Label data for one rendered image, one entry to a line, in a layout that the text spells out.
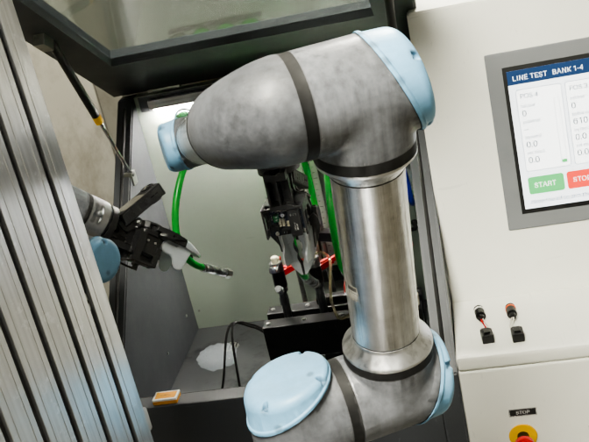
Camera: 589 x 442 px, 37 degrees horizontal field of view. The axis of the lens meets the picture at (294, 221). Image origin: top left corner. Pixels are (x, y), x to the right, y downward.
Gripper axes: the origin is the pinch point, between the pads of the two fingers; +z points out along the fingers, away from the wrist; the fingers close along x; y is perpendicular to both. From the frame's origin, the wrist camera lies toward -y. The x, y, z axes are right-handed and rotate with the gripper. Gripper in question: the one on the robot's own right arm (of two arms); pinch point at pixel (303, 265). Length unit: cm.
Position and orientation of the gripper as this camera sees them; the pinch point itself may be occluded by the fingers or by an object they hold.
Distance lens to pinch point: 152.6
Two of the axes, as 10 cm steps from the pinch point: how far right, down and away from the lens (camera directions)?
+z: 2.1, 9.1, 3.5
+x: 9.7, -1.5, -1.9
